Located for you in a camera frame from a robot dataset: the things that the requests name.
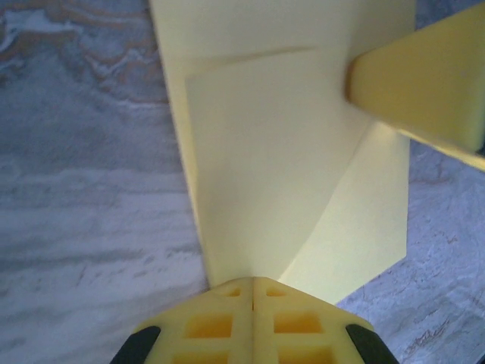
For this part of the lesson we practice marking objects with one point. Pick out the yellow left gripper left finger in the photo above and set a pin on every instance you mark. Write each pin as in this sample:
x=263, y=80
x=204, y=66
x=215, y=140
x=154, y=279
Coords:
x=212, y=326

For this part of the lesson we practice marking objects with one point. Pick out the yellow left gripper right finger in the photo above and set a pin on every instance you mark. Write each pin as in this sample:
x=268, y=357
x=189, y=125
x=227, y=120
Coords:
x=295, y=326

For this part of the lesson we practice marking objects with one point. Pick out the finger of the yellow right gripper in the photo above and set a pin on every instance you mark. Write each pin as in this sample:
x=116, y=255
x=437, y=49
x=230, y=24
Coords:
x=424, y=87

